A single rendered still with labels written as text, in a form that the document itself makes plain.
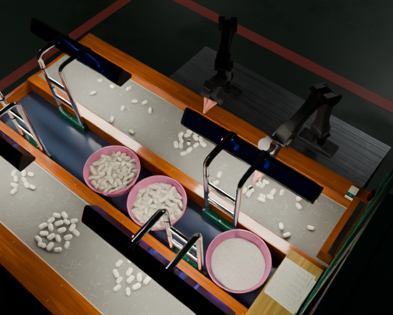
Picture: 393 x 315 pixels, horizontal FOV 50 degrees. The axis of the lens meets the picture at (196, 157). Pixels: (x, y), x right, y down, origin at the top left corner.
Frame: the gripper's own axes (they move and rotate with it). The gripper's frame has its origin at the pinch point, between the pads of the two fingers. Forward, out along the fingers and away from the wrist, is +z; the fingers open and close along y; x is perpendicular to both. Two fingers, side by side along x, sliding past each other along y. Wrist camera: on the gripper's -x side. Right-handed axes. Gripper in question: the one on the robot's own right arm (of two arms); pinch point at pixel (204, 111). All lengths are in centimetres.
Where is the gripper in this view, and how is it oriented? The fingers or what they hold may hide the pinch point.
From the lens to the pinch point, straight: 203.7
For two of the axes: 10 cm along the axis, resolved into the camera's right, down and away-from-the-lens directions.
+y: 7.9, 5.0, -3.6
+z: -4.5, 8.7, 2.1
